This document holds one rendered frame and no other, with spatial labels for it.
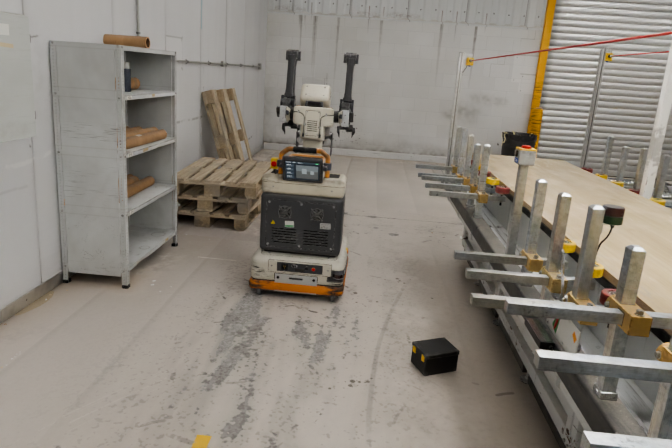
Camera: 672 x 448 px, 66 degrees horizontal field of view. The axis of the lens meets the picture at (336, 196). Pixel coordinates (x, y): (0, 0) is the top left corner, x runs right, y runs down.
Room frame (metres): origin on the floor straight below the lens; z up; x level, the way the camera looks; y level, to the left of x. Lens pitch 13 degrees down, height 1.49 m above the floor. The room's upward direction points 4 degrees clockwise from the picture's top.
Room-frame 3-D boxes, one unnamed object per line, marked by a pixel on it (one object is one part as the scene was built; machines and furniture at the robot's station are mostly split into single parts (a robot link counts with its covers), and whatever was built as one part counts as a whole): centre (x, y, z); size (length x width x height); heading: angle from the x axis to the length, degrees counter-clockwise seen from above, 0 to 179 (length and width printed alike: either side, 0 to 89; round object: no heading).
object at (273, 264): (3.16, 0.20, 0.23); 0.41 x 0.02 x 0.08; 86
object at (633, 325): (1.20, -0.75, 0.95); 0.14 x 0.06 x 0.05; 177
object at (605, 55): (4.22, -2.03, 1.25); 0.15 x 0.08 x 1.10; 177
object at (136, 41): (3.73, 1.53, 1.59); 0.30 x 0.08 x 0.08; 87
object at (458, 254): (1.94, -0.70, 0.81); 0.43 x 0.03 x 0.04; 87
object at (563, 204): (1.73, -0.78, 0.90); 0.04 x 0.04 x 0.48; 87
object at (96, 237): (3.62, 1.52, 0.78); 0.90 x 0.45 x 1.55; 177
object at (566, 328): (1.51, -0.74, 0.75); 0.26 x 0.01 x 0.10; 177
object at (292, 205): (3.40, 0.21, 0.59); 0.55 x 0.34 x 0.83; 86
